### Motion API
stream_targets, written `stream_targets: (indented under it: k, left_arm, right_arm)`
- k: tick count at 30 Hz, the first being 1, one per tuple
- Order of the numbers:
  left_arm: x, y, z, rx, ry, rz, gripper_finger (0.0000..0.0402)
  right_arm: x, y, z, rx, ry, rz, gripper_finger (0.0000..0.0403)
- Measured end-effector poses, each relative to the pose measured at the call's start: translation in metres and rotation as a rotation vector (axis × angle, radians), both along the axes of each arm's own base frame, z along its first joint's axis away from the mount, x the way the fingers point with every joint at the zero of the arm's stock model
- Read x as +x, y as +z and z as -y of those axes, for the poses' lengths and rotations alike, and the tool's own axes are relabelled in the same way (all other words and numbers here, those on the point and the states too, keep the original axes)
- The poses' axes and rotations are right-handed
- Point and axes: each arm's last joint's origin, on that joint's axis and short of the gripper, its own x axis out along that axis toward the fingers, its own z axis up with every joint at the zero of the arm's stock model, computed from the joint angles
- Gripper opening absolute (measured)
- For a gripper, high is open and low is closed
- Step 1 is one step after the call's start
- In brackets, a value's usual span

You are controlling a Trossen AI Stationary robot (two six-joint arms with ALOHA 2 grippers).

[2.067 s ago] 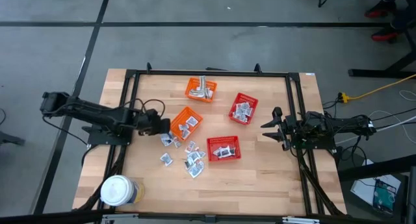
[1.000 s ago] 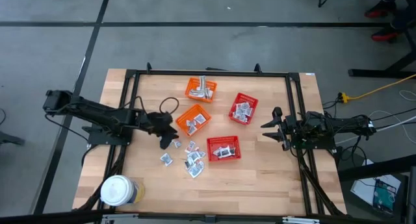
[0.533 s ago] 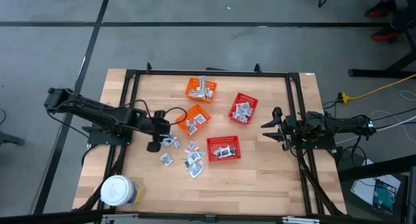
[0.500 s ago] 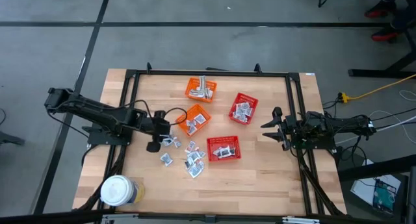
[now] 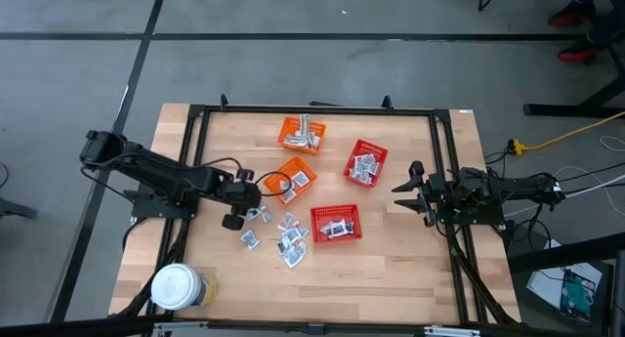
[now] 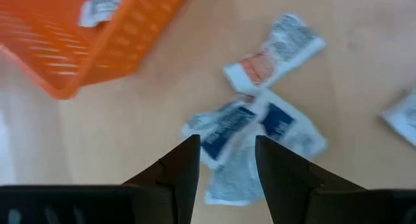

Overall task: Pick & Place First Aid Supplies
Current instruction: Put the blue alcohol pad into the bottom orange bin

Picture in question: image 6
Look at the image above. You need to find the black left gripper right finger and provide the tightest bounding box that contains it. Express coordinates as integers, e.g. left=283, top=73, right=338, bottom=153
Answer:
left=255, top=135, right=416, bottom=224

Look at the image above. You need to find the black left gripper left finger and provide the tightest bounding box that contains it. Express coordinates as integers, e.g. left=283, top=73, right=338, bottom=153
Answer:
left=0, top=134, right=202, bottom=224

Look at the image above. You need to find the white packet with black text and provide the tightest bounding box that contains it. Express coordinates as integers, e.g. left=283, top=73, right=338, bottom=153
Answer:
left=204, top=132, right=267, bottom=208
left=381, top=89, right=416, bottom=147
left=79, top=0, right=128, bottom=28

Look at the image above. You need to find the white packet with blue print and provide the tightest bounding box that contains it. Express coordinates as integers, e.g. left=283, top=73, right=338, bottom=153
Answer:
left=256, top=89, right=328, bottom=159
left=181, top=99, right=263, bottom=170

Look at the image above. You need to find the white packet with orange label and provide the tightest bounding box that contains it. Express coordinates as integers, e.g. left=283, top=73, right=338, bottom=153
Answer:
left=223, top=12, right=328, bottom=95

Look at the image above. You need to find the orange plastic basket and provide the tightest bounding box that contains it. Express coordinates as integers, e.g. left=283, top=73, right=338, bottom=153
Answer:
left=0, top=0, right=193, bottom=101

